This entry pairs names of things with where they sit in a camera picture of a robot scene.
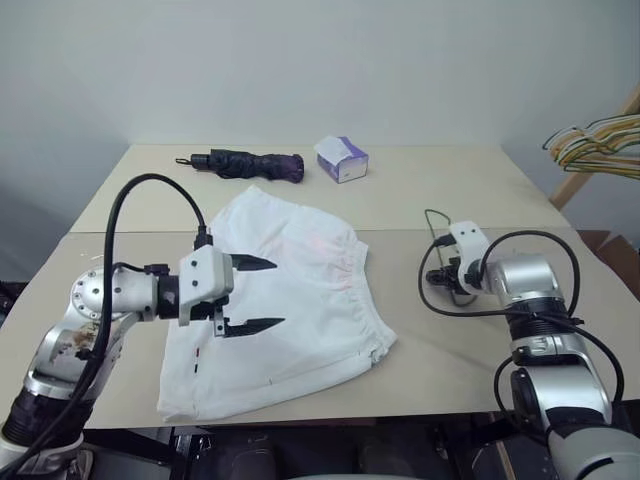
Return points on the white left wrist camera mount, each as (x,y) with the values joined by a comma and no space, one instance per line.
(201,274)

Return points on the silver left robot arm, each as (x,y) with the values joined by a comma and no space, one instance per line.
(130,295)

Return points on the wooden rack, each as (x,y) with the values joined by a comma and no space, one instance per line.
(575,187)

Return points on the white shorts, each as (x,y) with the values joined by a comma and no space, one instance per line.
(300,280)

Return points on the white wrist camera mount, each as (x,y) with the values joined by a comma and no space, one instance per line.
(201,274)
(467,241)

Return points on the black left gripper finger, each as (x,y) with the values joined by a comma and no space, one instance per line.
(252,263)
(252,327)

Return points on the folded black purple umbrella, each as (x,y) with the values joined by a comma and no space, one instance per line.
(250,165)

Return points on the purple white tissue box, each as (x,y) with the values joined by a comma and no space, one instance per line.
(345,160)

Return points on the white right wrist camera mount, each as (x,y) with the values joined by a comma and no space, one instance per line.
(467,241)

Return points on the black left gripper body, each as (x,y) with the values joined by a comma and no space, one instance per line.
(206,309)

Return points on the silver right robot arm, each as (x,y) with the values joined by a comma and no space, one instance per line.
(525,280)

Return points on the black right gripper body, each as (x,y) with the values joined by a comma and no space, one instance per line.
(456,274)

